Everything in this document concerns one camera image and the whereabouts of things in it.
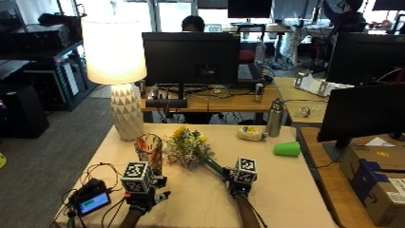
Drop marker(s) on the wooden side desk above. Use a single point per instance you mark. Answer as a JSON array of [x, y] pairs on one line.
[[329, 177]]

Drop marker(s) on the white marker cube on glove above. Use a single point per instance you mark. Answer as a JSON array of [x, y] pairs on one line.
[[245, 171], [137, 177]]

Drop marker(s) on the cardboard box with blue tape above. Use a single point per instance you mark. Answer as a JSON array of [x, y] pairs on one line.
[[374, 183]]

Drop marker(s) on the black monitor with grey foot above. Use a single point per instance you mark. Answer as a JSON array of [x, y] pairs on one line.
[[362, 110]]

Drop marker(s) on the black hanging monitor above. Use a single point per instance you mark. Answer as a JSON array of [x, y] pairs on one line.
[[249, 8]]

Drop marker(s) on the yellow and white flower bouquet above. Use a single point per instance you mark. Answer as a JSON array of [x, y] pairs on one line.
[[188, 148]]

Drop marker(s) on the white marker cube on left glove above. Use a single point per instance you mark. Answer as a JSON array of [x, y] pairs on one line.
[[137, 177]]

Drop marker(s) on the silver drink can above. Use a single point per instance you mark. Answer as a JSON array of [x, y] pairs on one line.
[[258, 92]]

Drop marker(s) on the beige tablecloth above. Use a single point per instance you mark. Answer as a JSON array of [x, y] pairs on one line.
[[278, 190]]

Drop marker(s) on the light wooden desk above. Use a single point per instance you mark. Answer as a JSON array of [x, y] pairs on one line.
[[307, 101]]

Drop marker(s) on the clear small object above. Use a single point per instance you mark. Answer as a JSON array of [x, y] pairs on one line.
[[303, 111]]

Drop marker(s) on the white table lamp with patterned base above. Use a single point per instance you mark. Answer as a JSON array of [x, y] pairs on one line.
[[113, 53]]

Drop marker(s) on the large black monitor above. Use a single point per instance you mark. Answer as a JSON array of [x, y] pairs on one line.
[[365, 57]]

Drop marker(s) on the chair with red seat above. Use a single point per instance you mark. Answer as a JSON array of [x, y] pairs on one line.
[[248, 44]]

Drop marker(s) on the white marker cube on right glove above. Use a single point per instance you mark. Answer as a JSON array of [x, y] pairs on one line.
[[245, 171]]

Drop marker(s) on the black device with lit screen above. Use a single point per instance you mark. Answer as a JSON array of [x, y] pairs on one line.
[[90, 199]]

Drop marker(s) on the steel water bottle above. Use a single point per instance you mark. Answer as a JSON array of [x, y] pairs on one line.
[[274, 118]]

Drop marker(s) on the black box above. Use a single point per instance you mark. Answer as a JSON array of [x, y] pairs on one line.
[[20, 110]]

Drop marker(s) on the black equipment rack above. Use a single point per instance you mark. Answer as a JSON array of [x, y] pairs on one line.
[[45, 66]]

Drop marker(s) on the person's right hand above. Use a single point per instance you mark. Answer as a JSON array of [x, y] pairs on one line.
[[241, 188]]

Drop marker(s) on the white and grey holder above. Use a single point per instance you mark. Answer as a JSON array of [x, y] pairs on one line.
[[315, 85]]

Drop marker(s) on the black monitor on stand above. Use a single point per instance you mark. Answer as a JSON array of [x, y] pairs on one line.
[[189, 57]]

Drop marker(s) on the green plastic cup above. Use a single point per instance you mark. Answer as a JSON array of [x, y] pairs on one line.
[[288, 148]]

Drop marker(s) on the white roll with yellow piece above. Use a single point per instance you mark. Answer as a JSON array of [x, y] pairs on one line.
[[249, 133]]

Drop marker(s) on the person's left hand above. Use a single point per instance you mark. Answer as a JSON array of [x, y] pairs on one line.
[[145, 198]]

